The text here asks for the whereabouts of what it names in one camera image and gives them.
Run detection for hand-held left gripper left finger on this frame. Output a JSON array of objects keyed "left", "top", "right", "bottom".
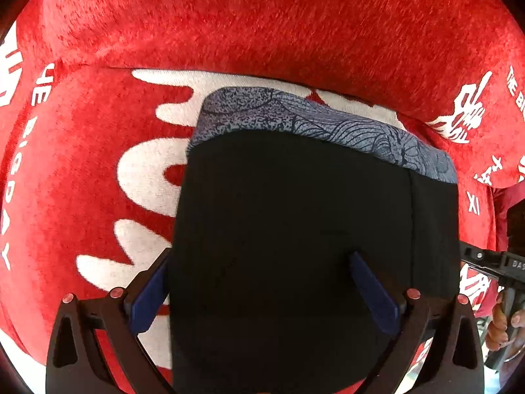
[{"left": 45, "top": 248, "right": 173, "bottom": 394}]

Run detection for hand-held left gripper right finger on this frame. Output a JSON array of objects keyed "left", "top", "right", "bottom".
[{"left": 348, "top": 251, "right": 485, "bottom": 394}]

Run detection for dark navy pants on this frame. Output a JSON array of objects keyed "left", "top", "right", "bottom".
[{"left": 169, "top": 86, "right": 460, "bottom": 394}]

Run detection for person's right hand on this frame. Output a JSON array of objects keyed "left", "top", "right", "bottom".
[{"left": 486, "top": 293, "right": 525, "bottom": 351}]

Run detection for maroon clothing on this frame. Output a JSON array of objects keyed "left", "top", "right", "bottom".
[{"left": 492, "top": 186, "right": 525, "bottom": 251}]

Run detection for red printed blanket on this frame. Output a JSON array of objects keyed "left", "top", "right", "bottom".
[{"left": 0, "top": 0, "right": 525, "bottom": 390}]

